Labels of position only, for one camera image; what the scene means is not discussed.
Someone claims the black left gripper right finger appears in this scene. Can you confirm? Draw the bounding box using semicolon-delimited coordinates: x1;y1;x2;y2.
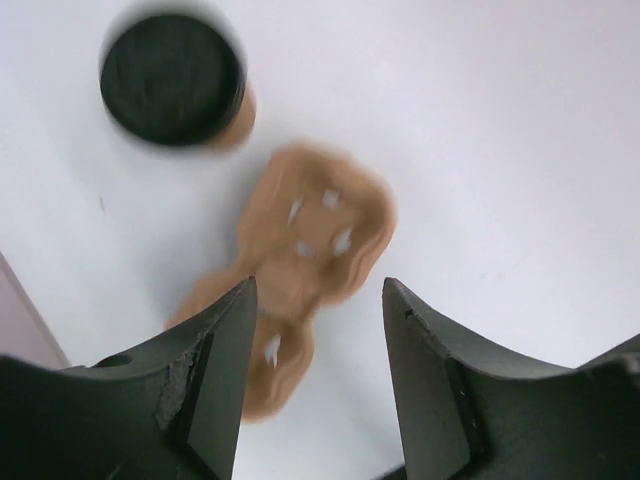
382;278;639;479

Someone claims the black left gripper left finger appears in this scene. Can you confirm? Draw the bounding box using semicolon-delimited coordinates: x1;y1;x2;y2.
1;279;257;479

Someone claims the brown pulp cup carrier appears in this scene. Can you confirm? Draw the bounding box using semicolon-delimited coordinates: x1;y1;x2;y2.
166;143;396;422

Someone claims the brown paper coffee cup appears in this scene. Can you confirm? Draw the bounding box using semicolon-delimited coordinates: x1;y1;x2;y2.
204;84;256;151

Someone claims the black plastic cup lid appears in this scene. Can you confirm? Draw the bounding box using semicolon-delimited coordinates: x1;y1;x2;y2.
99;11;248;147

